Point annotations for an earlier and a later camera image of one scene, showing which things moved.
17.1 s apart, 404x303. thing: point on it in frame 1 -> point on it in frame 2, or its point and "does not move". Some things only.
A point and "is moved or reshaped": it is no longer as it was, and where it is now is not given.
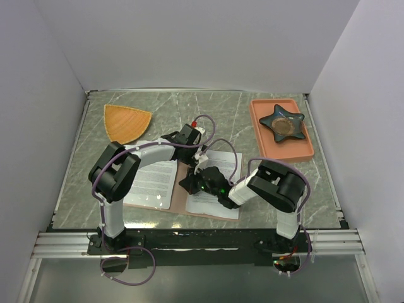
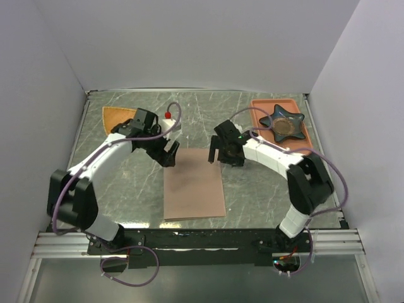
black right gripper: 189,185 -> 216,144
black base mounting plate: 198,247 does not move
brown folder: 178,202 is moved or reshaped
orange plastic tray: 262,108 does not move
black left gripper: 190,160 -> 165,158
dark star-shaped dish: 284,124 does not move
